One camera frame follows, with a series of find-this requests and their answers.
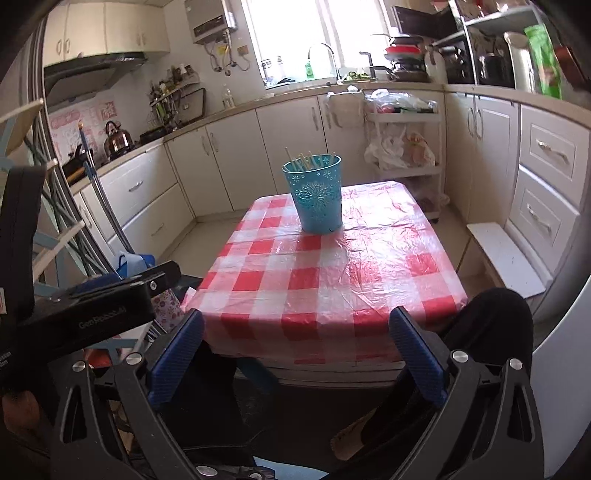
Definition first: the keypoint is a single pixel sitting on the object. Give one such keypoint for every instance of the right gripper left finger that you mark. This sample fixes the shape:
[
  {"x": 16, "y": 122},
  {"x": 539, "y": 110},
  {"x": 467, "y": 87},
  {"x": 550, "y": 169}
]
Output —
[{"x": 110, "y": 426}]

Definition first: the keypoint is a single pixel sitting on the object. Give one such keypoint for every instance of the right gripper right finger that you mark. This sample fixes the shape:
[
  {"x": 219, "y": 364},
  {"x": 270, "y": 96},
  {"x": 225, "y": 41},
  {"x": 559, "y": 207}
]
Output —
[{"x": 486, "y": 424}]

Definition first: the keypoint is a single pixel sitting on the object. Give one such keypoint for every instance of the white rolling kitchen cart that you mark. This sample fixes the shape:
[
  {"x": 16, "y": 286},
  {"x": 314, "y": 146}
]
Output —
[{"x": 405, "y": 132}]

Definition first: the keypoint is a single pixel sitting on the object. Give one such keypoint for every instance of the white step stool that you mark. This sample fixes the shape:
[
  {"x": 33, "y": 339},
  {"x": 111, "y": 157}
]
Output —
[{"x": 509, "y": 265}]

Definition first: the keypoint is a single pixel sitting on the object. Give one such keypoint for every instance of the steel kettle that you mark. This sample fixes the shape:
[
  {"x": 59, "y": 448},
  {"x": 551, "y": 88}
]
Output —
[{"x": 118, "y": 141}]

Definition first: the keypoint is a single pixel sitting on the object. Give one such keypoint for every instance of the red white checkered tablecloth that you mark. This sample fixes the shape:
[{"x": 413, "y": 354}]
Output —
[{"x": 279, "y": 294}]

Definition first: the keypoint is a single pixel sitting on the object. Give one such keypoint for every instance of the range hood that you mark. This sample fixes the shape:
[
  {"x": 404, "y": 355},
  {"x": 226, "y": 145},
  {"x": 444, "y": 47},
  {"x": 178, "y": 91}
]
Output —
[{"x": 82, "y": 77}]

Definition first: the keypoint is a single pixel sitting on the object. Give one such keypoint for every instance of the clear plastic bottle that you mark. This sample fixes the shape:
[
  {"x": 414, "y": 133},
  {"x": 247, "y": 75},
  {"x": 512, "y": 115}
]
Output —
[{"x": 227, "y": 98}]

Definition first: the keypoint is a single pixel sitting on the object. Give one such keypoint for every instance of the chopstick in holder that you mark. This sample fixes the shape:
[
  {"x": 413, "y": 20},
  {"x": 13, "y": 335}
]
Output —
[{"x": 290, "y": 156}]

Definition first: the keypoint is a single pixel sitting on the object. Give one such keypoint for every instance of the teal perforated utensil holder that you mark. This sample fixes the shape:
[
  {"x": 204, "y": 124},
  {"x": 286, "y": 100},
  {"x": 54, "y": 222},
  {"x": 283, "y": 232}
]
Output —
[{"x": 315, "y": 183}]

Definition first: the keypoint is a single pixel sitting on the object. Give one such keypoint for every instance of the green dish soap bottle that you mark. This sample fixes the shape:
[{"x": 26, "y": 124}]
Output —
[{"x": 309, "y": 73}]

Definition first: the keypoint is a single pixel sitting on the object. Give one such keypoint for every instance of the chrome sink faucet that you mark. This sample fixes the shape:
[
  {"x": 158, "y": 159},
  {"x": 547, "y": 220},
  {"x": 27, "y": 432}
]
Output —
[{"x": 333, "y": 61}]

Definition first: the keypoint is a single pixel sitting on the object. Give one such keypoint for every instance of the black rice cooker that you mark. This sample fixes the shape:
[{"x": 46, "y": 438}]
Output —
[{"x": 492, "y": 70}]

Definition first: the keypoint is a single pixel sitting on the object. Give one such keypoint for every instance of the green snack bag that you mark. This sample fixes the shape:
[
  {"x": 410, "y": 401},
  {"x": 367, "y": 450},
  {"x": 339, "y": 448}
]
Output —
[{"x": 545, "y": 60}]

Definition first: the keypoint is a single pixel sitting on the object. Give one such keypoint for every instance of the stacked pots and pans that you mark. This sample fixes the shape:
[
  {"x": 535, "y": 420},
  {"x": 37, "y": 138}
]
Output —
[{"x": 406, "y": 54}]

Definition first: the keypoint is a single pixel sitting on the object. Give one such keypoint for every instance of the white thermos pot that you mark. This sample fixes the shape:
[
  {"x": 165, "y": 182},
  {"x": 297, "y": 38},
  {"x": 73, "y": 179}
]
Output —
[{"x": 523, "y": 69}]

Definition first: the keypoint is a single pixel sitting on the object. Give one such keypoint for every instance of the black microwave oven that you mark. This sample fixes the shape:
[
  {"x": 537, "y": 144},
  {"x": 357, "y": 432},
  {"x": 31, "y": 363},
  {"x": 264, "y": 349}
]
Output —
[{"x": 432, "y": 25}]

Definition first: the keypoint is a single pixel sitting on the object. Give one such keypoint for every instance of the mop handle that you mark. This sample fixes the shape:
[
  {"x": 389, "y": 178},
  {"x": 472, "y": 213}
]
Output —
[{"x": 92, "y": 175}]

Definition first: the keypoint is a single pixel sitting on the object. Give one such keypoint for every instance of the wall spice rack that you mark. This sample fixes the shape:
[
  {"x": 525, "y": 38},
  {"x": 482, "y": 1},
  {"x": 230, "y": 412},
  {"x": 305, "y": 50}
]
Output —
[{"x": 172, "y": 99}]

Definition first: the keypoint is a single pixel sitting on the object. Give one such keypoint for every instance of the wall gas water heater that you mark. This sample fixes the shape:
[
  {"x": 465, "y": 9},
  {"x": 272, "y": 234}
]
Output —
[{"x": 209, "y": 19}]

